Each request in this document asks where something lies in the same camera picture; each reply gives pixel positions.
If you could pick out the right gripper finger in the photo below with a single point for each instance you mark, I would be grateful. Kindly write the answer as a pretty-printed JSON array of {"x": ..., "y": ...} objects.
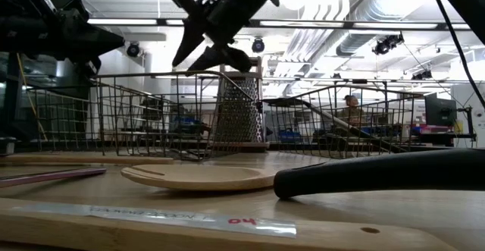
[
  {"x": 223, "y": 54},
  {"x": 193, "y": 23}
]

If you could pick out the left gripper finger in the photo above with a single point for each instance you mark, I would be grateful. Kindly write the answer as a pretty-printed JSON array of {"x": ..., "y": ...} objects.
[
  {"x": 89, "y": 60},
  {"x": 79, "y": 31}
]

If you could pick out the black slotted spatula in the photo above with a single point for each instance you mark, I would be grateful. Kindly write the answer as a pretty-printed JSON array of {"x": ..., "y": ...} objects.
[{"x": 288, "y": 102}]

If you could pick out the wooden spatula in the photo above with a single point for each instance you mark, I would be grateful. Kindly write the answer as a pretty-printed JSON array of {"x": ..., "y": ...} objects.
[{"x": 94, "y": 159}]

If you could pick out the iridescent purple table knife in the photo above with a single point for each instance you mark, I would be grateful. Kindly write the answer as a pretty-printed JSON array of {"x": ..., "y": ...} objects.
[{"x": 57, "y": 176}]

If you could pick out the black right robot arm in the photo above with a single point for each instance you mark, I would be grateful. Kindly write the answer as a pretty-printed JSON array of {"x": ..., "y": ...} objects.
[{"x": 466, "y": 0}]

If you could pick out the black ceiling spotlight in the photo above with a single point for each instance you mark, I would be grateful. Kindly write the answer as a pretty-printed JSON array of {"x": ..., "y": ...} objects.
[
  {"x": 384, "y": 46},
  {"x": 133, "y": 49},
  {"x": 258, "y": 45}
]

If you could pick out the long ceiling light strip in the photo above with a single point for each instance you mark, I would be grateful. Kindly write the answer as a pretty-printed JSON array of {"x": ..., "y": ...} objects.
[{"x": 303, "y": 23}]

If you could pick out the dark office chair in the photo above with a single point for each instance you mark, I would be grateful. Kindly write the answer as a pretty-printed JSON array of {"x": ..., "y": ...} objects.
[{"x": 153, "y": 108}]

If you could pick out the wooden spork small label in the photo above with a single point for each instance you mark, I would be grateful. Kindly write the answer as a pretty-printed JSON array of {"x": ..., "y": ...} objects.
[{"x": 197, "y": 177}]

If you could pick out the person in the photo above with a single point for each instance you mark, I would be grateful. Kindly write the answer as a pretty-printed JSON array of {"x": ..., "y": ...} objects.
[{"x": 352, "y": 103}]

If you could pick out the black computer monitor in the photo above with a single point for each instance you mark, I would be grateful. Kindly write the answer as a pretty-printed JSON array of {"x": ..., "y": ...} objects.
[{"x": 439, "y": 110}]

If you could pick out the black office desk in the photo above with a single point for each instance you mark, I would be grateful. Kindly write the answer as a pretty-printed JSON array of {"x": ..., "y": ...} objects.
[{"x": 447, "y": 135}]

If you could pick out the white board panel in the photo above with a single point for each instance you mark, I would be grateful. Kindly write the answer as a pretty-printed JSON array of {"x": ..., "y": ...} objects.
[{"x": 475, "y": 103}]

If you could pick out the silver ventilation duct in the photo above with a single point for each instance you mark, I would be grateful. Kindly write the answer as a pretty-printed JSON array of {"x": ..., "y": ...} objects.
[{"x": 375, "y": 4}]

